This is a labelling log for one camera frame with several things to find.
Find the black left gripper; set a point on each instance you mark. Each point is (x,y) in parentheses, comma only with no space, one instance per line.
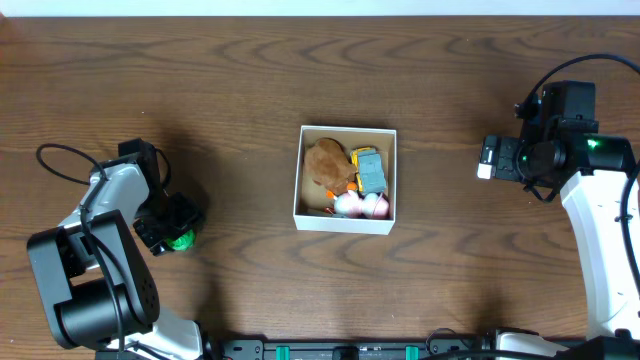
(167,228)

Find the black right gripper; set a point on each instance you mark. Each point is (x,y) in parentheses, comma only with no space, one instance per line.
(543,184)

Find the green round spinner toy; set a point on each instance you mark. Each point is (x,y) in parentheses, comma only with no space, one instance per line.
(183,242)

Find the brown plush toy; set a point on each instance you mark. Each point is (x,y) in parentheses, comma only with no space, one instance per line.
(327,165)

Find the yellow grey toy car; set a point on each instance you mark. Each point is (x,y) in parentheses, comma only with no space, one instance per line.
(370,177)

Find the pink white duck figure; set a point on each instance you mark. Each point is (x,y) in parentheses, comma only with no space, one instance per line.
(371,206)

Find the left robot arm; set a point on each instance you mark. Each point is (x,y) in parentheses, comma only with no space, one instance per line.
(95,287)

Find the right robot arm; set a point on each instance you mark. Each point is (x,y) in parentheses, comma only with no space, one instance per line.
(598,189)

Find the white cardboard box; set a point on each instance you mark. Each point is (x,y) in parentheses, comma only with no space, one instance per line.
(310,198)

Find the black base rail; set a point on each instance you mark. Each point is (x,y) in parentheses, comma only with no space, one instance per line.
(438,342)

